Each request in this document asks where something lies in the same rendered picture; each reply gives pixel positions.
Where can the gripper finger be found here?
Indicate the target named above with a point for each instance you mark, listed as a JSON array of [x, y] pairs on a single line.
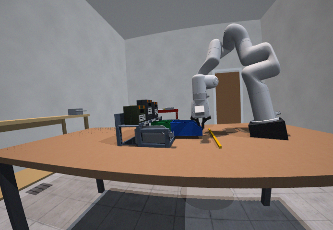
[[196, 120], [204, 120]]

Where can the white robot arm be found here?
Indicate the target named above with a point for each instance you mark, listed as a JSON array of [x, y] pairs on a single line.
[[261, 62]]

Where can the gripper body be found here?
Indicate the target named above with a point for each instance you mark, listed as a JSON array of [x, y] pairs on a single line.
[[200, 102]]

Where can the green open bin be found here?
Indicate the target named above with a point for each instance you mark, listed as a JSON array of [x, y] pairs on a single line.
[[165, 123]]

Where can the grey metal shelf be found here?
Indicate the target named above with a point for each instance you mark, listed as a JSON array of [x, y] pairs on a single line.
[[119, 122]]

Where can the olive green case with orange latches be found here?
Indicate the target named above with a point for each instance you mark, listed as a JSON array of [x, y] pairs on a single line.
[[133, 115]]

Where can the dark grey case with orange latches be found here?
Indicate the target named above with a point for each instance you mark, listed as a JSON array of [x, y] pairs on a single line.
[[155, 109], [148, 107]]

